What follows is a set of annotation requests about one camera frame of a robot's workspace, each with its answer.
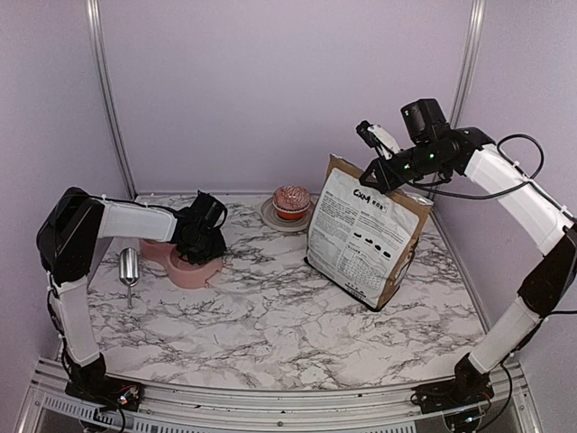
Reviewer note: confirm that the white tape roll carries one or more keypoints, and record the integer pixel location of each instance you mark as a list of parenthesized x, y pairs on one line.
[(270, 218)]

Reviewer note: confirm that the aluminium front frame rail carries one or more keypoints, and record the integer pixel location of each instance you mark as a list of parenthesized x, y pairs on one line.
[(185, 408)]

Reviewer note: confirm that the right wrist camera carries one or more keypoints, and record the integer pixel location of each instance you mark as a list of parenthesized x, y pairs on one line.
[(378, 139)]

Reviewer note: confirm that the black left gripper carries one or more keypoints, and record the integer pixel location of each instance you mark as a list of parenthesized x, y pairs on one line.
[(220, 247)]

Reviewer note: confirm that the silver metal scoop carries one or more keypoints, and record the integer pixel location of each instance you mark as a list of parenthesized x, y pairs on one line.
[(129, 273)]

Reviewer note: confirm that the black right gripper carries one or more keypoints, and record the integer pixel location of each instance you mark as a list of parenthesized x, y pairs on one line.
[(384, 173)]

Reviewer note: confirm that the left aluminium frame post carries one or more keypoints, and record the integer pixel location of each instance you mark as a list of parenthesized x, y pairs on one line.
[(102, 71)]

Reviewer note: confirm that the aluminium frame post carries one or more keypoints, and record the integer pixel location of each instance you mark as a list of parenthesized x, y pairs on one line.
[(469, 62), (102, 71)]

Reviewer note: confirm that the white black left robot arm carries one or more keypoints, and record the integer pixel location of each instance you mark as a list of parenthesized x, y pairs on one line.
[(67, 241)]

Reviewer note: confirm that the right aluminium frame post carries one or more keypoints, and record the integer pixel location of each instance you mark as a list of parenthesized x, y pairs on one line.
[(469, 62)]

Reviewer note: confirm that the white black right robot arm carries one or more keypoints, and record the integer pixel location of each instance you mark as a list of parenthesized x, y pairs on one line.
[(465, 163)]

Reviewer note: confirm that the white brown pet food bag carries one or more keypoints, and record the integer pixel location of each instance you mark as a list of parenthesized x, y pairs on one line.
[(361, 240)]

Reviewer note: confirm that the red patterned ceramic bowl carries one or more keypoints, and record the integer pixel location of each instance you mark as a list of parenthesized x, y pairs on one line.
[(291, 202)]

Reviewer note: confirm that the pink double pet feeder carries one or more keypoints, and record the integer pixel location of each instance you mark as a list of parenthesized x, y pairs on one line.
[(180, 272)]

